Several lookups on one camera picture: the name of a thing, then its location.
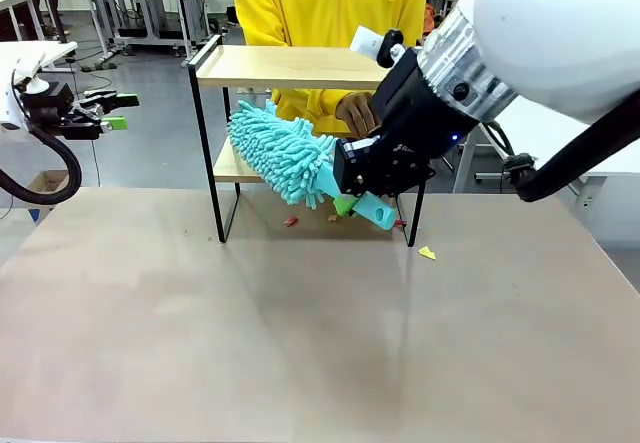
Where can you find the wooden two-tier black-framed shelf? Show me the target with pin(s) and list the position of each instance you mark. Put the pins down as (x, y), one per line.
(280, 65)

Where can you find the power strip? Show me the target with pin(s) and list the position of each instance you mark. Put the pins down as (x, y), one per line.
(100, 65)

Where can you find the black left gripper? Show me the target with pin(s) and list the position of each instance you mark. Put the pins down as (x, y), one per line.
(55, 108)

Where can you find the person in yellow hoodie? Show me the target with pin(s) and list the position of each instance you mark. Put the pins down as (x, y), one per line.
(325, 3)

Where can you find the teal microfibre duster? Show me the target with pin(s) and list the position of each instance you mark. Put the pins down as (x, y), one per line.
(280, 153)

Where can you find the black pole stand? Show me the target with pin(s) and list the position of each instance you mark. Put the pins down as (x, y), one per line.
(55, 8)

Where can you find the cardboard box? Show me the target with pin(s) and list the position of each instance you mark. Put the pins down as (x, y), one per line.
(47, 183)

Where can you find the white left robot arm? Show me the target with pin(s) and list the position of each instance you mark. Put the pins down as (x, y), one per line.
(9, 113)

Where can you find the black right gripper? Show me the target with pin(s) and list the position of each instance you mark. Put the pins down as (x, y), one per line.
(420, 118)

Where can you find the person's right hand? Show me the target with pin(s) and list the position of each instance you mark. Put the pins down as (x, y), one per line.
(356, 113)

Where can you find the yellow triangular paper scrap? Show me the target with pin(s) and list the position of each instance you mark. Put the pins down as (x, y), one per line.
(428, 253)

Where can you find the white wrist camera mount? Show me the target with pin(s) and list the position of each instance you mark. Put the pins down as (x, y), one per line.
(370, 43)
(31, 80)

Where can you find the white table with white legs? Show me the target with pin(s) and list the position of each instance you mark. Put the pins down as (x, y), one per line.
(545, 138)

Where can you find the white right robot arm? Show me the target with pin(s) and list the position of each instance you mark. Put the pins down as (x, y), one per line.
(550, 38)

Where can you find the orange paper scrap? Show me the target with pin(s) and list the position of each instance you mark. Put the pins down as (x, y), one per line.
(334, 218)

